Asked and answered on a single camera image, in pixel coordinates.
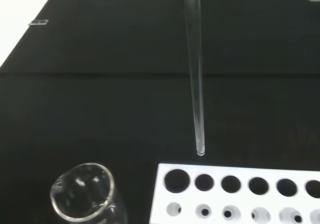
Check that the white test tube rack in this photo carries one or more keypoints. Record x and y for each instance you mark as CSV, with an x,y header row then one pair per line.
x,y
250,204

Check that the black cloth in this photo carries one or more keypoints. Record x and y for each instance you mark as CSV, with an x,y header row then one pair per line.
x,y
100,84

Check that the clear plastic clip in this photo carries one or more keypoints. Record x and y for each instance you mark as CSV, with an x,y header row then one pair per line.
x,y
38,22

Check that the clear glass beaker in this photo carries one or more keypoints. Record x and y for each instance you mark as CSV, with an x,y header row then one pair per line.
x,y
82,196

